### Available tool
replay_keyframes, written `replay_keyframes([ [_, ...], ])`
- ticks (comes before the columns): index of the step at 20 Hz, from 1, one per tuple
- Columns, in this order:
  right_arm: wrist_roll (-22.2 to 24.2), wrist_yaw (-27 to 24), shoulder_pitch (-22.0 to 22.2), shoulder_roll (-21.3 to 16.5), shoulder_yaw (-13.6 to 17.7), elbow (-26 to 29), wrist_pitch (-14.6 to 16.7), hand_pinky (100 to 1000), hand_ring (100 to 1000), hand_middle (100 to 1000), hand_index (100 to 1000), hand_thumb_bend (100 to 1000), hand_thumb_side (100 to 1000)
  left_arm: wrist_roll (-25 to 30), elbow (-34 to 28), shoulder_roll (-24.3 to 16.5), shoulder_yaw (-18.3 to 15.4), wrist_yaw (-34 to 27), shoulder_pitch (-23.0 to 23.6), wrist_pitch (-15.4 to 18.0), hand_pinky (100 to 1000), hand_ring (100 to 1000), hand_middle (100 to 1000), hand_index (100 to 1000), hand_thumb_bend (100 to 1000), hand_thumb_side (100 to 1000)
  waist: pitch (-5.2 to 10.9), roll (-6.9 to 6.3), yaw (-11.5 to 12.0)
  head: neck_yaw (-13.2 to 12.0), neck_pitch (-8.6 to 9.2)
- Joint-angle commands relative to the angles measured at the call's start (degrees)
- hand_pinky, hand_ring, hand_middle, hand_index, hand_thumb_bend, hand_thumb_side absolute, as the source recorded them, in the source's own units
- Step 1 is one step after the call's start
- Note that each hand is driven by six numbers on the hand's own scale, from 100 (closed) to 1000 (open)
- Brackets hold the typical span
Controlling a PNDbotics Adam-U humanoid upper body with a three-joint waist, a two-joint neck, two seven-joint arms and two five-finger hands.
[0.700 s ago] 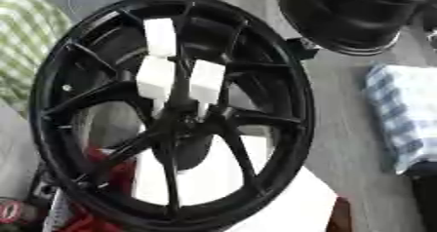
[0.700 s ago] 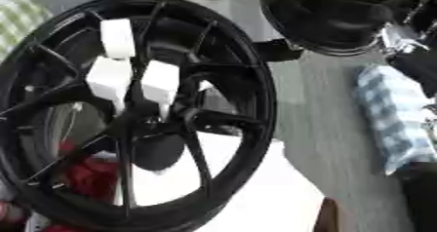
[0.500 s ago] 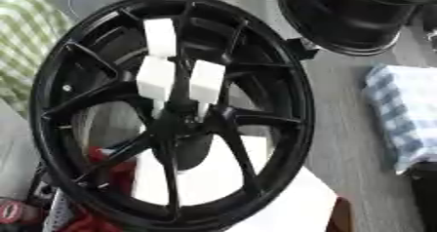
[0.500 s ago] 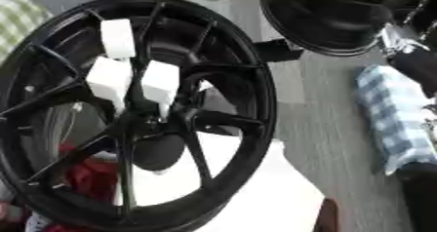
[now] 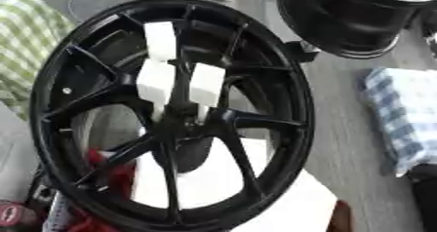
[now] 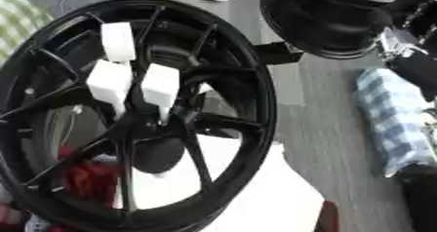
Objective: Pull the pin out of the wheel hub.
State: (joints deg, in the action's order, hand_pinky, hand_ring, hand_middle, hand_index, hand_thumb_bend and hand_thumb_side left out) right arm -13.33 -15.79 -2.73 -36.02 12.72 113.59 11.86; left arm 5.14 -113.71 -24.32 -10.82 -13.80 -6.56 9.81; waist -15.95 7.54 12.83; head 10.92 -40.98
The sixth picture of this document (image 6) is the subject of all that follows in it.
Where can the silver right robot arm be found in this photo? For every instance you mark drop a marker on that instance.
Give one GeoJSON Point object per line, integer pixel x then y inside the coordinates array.
{"type": "Point", "coordinates": [401, 42]}

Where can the black spoked wheel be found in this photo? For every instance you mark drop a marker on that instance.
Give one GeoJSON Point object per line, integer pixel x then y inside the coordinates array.
{"type": "Point", "coordinates": [250, 112]}

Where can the black block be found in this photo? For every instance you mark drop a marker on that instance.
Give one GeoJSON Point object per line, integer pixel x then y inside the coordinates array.
{"type": "Point", "coordinates": [277, 53]}

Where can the black round object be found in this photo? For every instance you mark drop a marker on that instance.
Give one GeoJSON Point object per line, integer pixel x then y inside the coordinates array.
{"type": "Point", "coordinates": [158, 156]}

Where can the red object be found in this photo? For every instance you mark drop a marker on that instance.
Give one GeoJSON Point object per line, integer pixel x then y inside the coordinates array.
{"type": "Point", "coordinates": [85, 180]}

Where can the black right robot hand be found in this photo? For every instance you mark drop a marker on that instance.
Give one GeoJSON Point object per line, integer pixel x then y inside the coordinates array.
{"type": "Point", "coordinates": [417, 71]}

